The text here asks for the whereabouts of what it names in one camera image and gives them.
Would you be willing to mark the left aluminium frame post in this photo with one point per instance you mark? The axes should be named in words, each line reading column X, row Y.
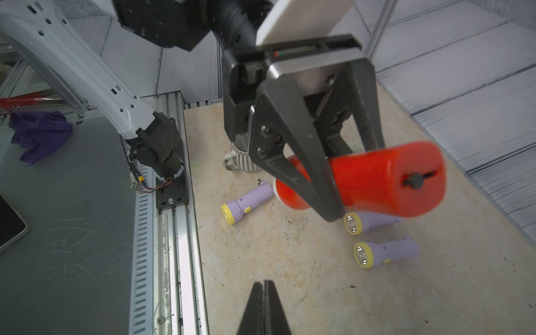
column 381, row 25

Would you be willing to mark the purple rag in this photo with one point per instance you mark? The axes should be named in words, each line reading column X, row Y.
column 40, row 133

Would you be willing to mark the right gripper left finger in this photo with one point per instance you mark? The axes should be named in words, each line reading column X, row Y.
column 252, row 322

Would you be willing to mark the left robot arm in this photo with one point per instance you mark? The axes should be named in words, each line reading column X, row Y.
column 41, row 29

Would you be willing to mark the black tablet corner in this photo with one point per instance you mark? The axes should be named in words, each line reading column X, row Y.
column 13, row 226

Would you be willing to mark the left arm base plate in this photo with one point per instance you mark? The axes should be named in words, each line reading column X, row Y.
column 176, row 193

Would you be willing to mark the red flashlight white rim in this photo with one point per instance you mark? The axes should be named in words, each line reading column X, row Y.
column 406, row 181

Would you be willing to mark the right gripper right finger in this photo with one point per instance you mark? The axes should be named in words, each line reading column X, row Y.
column 274, row 318

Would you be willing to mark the aluminium mounting rail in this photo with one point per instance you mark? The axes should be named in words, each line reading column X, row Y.
column 167, row 294

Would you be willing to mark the purple flashlight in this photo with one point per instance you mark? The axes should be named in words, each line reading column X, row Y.
column 369, row 255
column 234, row 210
column 357, row 223

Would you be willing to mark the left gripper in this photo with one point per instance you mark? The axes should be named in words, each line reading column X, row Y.
column 283, row 140

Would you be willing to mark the red pen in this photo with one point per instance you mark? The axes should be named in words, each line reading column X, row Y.
column 27, row 100

